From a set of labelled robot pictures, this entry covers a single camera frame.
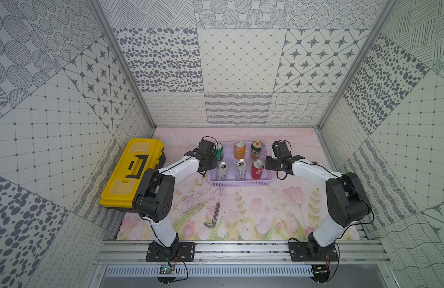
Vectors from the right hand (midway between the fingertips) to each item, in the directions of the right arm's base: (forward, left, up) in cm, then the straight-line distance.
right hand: (268, 165), depth 95 cm
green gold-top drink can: (+9, +7, +4) cm, 12 cm away
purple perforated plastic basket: (-4, +1, -5) cm, 6 cm away
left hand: (+1, +30, +2) cm, 30 cm away
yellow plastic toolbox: (-4, +63, +14) cm, 65 cm away
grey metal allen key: (-29, +29, -5) cm, 42 cm away
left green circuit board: (-47, +47, -7) cm, 67 cm away
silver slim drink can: (-9, +25, +8) cm, 27 cm away
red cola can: (-3, +6, +4) cm, 8 cm away
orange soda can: (+8, +15, +3) cm, 18 cm away
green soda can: (+6, +27, +5) cm, 28 cm away
